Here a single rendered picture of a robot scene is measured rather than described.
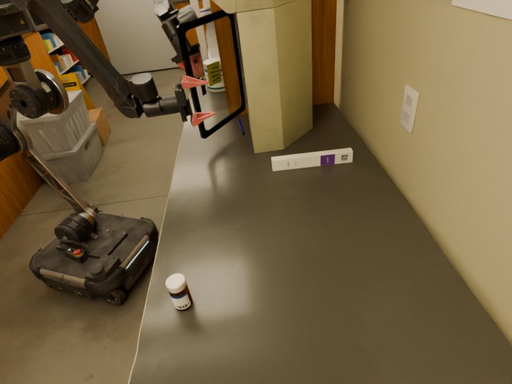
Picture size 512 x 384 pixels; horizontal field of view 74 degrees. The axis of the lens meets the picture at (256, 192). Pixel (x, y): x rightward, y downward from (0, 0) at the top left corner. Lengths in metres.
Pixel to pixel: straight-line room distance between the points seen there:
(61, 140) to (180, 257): 2.47
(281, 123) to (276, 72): 0.18
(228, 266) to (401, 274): 0.40
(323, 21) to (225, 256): 1.04
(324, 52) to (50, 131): 2.36
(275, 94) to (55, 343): 1.71
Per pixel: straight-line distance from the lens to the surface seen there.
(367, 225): 0.94
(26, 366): 2.21
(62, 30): 1.09
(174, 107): 1.06
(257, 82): 1.16
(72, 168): 3.37
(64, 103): 1.76
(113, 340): 2.05
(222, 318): 0.76
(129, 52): 6.34
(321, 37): 1.55
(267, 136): 1.23
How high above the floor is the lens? 1.57
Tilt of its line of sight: 36 degrees down
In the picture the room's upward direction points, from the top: 8 degrees counter-clockwise
